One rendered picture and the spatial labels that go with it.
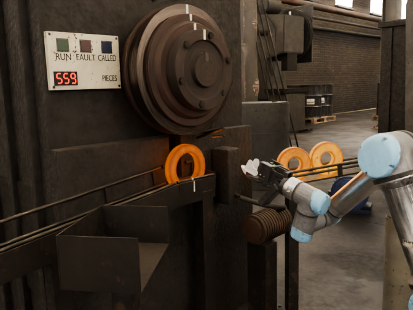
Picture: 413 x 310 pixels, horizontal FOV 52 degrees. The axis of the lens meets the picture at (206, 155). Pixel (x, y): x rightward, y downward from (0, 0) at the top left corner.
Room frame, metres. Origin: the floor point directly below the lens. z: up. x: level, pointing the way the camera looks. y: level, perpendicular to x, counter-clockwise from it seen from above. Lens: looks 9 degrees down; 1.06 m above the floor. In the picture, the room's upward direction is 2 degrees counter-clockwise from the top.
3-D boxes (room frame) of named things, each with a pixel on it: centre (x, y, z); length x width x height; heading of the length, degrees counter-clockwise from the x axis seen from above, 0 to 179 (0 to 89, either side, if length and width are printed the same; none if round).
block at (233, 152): (1.79, -0.08, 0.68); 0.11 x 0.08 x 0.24; 45
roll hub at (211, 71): (1.54, 0.01, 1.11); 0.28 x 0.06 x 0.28; 135
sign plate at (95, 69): (1.45, 0.39, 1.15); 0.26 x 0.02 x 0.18; 135
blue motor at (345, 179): (3.49, -1.23, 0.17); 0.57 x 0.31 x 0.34; 155
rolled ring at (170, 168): (1.62, 0.08, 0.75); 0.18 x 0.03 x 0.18; 134
